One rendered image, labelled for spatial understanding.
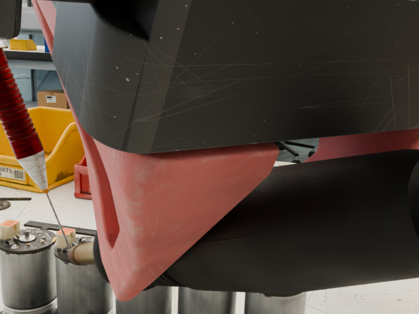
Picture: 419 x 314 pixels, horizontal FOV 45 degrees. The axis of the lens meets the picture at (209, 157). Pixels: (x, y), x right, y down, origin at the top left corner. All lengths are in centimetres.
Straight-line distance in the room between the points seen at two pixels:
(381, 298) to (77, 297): 19
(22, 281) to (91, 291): 3
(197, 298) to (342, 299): 14
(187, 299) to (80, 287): 5
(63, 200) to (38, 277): 25
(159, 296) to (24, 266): 6
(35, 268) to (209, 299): 8
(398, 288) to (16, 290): 23
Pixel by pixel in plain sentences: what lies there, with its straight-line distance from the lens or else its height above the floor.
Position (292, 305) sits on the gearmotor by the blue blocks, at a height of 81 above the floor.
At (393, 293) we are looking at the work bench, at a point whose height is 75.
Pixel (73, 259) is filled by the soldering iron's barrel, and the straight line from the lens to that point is 20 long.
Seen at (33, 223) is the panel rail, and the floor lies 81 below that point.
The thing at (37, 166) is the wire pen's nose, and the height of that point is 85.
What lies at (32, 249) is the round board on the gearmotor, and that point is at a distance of 23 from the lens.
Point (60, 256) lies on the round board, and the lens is 22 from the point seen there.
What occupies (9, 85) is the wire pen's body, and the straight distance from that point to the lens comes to 20.
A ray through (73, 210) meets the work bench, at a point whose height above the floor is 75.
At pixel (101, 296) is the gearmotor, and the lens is 23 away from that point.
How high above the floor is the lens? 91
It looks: 14 degrees down
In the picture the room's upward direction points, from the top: 2 degrees clockwise
